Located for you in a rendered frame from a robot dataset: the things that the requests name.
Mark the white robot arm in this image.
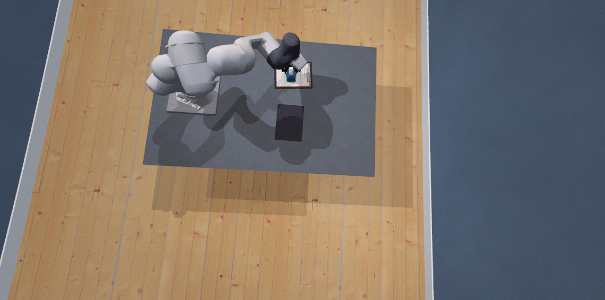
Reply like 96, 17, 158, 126
146, 30, 307, 110

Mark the blue self-inking stamp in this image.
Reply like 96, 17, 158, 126
287, 67, 295, 82

